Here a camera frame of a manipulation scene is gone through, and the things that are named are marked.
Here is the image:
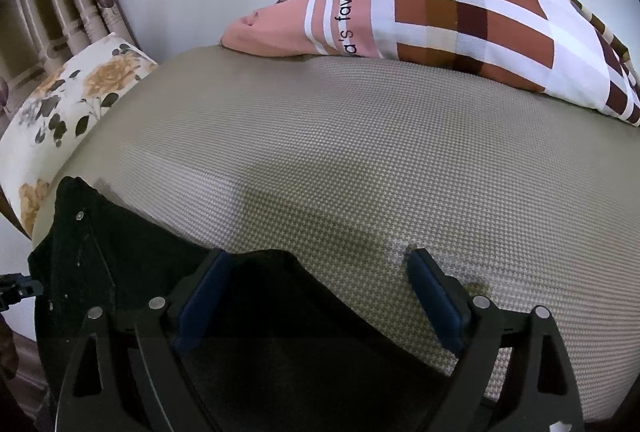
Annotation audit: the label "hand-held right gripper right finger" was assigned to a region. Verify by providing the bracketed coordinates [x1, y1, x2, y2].
[405, 247, 587, 432]

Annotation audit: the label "floral white pillow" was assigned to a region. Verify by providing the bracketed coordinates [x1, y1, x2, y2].
[0, 33, 160, 238]

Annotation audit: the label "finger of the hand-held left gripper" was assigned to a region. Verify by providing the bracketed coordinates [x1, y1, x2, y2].
[0, 273, 45, 311]

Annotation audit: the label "beige woven bed mat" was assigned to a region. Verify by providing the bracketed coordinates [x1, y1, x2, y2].
[30, 44, 640, 425]

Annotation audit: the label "black pants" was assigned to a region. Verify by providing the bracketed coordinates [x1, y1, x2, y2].
[27, 176, 453, 432]

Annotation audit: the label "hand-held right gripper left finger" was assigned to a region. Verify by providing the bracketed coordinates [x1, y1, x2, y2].
[55, 250, 237, 432]

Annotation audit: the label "brown white checked pillow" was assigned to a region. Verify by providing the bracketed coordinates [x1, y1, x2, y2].
[220, 0, 640, 128]

